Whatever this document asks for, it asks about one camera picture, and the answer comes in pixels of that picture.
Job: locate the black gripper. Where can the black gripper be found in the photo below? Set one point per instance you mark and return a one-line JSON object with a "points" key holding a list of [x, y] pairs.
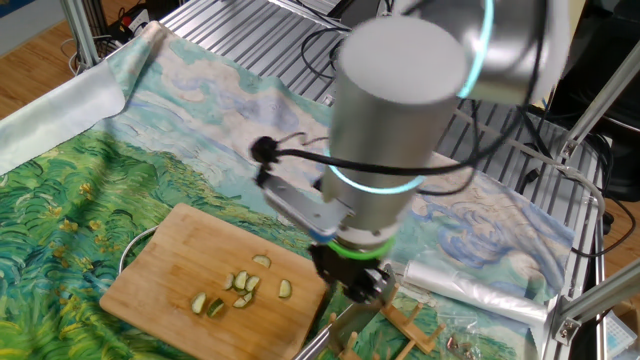
{"points": [[340, 270]]}

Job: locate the steel cleaver knife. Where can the steel cleaver knife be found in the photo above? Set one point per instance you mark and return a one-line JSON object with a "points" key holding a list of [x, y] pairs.
{"points": [[350, 322]]}

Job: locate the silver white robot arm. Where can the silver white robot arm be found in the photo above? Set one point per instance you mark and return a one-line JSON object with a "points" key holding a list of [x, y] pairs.
{"points": [[390, 125]]}

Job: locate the green cucumber chunk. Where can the green cucumber chunk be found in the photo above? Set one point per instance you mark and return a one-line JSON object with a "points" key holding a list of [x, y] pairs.
{"points": [[215, 307]]}

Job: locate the wooden peg rack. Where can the wooden peg rack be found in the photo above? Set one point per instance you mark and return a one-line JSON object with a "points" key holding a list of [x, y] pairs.
{"points": [[415, 332]]}

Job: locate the small bag of screws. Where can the small bag of screws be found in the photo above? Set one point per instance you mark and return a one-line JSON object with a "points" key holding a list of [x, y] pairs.
{"points": [[452, 342]]}

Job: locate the clear plastic bag roll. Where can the clear plastic bag roll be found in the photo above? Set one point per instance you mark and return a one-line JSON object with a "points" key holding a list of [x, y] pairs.
{"points": [[475, 295]]}

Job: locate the bamboo cutting board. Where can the bamboo cutting board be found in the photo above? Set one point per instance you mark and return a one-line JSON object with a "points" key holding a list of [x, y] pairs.
{"points": [[175, 260]]}

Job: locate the painted landscape tablecloth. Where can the painted landscape tablecloth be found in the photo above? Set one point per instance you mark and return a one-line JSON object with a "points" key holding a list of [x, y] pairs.
{"points": [[150, 150]]}

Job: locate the blue white plastic box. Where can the blue white plastic box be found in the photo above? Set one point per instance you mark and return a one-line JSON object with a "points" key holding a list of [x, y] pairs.
{"points": [[615, 335]]}

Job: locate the large black box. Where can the large black box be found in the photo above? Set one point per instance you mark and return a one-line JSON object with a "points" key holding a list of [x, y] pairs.
{"points": [[615, 75]]}

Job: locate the white power strip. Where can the white power strip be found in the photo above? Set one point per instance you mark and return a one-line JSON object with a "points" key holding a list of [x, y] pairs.
{"points": [[131, 22]]}

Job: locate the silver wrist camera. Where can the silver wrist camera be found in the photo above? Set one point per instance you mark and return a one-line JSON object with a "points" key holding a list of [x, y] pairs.
{"points": [[300, 205]]}

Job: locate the aluminium frame beam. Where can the aluminium frame beam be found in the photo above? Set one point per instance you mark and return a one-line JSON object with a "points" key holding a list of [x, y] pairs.
{"points": [[600, 95], [82, 30], [595, 295]]}

